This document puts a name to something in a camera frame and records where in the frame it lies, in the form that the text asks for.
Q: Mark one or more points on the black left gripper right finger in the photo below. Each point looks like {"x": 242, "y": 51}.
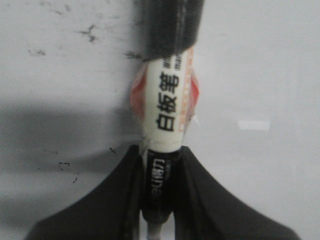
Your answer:
{"x": 204, "y": 210}

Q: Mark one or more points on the black white whiteboard marker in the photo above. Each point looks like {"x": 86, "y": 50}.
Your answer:
{"x": 163, "y": 97}

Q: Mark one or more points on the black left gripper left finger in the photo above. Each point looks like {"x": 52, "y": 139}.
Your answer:
{"x": 109, "y": 212}

